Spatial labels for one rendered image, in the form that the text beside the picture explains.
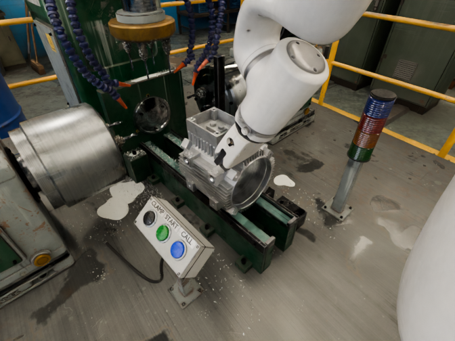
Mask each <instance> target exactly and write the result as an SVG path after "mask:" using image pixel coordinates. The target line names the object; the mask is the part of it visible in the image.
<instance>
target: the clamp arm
mask: <svg viewBox="0 0 455 341"><path fill-rule="evenodd" d="M213 64H214V84H215V107H216V108H218V109H220V110H222V111H224V112H225V55H223V54H221V53H220V54H217V55H214V56H213Z"/></svg>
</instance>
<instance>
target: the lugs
mask: <svg viewBox="0 0 455 341"><path fill-rule="evenodd" d="M181 146H182V147H184V148H185V149H187V150H190V148H191V147H192V141H190V140H189V139H187V138H184V140H183V142H182V143H181ZM263 150H264V155H265V156H266V157H268V158H269V159H270V158H271V157H272V155H273V152H272V151H271V150H269V149H267V148H266V147H264V148H263ZM240 175H241V173H240V172H238V171H237V170H236V169H233V168H230V170H229V171H228V173H227V175H226V177H227V178H228V179H230V180H232V181H234V182H237V180H238V178H239V176H240ZM268 187H269V186H268V185H266V187H265V189H264V190H263V193H265V192H266V191H267V189H268ZM226 211H227V212H229V213H230V214H231V215H237V213H238V211H239V209H235V208H231V209H229V210H227V209H226Z"/></svg>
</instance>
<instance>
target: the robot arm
mask: <svg viewBox="0 0 455 341"><path fill-rule="evenodd" d="M371 2H372V0H244V1H243V3H242V5H241V7H240V11H239V13H238V18H237V22H236V29H235V33H234V44H233V52H234V59H235V62H236V65H237V67H238V69H239V71H240V73H241V75H242V77H243V79H244V80H245V83H246V96H245V98H244V100H243V101H242V103H241V104H240V105H239V106H238V109H237V111H236V114H235V124H234V125H233V126H232V127H231V129H230V130H229V131H228V132H227V133H226V134H225V136H224V137H223V139H222V140H221V141H220V143H219V145H218V146H217V148H216V150H215V154H218V153H220V152H221V153H220V155H218V157H217V158H216V159H215V160H214V163H215V164H216V165H217V166H218V165H219V166H220V167H221V168H222V169H223V170H224V171H225V172H227V171H228V170H230V168H232V167H233V166H236V165H237V164H239V163H240V162H242V161H243V160H246V159H247V158H249V157H250V156H252V155H253V154H255V153H256V152H257V151H258V150H259V149H260V148H261V146H262V145H263V144H264V143H265V142H268V141H270V140H272V139H273V138H274V137H275V136H276V135H277V134H278V133H279V132H280V130H281V129H282V128H283V127H284V126H285V125H286V124H287V123H288V121H289V120H290V119H291V118H292V117H293V116H294V115H295V114H296V113H297V112H298V111H299V110H300V109H301V108H302V107H303V106H304V104H305V103H306V102H307V101H308V100H309V99H310V98H311V97H312V95H313V94H314V93H315V92H316V91H317V90H318V89H319V88H320V87H321V86H322V85H323V84H324V83H325V82H326V80H327V79H328V75H329V68H328V63H327V61H326V59H325V58H324V56H323V55H322V54H321V53H320V52H319V51H318V50H317V49H316V48H315V47H314V46H313V45H311V44H310V43H313V44H316V45H327V44H331V43H334V42H335V41H338V40H339V39H341V38H342V37H344V36H345V35H346V34H347V33H348V32H349V31H350V30H351V29H352V28H353V26H354V25H355V24H356V22H357V21H358V20H359V19H360V18H361V17H362V15H363V13H364V12H365V11H366V9H367V8H368V6H369V5H370V3H371ZM282 27H285V28H286V29H287V30H288V31H290V32H291V33H293V34H294V35H296V36H297V37H299V38H300V39H298V38H294V37H288V38H285V39H282V40H280V33H281V30H282ZM308 42H309V43H308ZM396 312H397V324H398V330H399V335H400V338H401V341H455V175H454V177H453V178H452V180H451V181H450V183H449V185H448V186H447V187H446V190H445V191H444V192H443V194H442V195H441V197H440V199H439V200H438V202H437V203H436V205H435V207H434V209H433V211H432V213H431V214H430V216H429V218H428V219H427V222H426V223H425V225H424V227H423V229H422V231H421V232H420V234H419V236H418V238H417V240H416V241H415V243H414V245H413V247H412V249H411V251H410V254H409V256H408V258H407V261H406V263H405V266H404V269H403V271H402V276H401V279H400V283H399V290H398V295H397V308H396Z"/></svg>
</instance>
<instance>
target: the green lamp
mask: <svg viewBox="0 0 455 341"><path fill-rule="evenodd" d="M373 151H374V148H362V147H359V146H357V145H356V144H354V142H353V140H352V142H351V145H350V148H349V151H348V154H349V156H350V157H352V158H353V159H355V160H359V161H367V160H369V159H370V157H371V155H372V153H373Z"/></svg>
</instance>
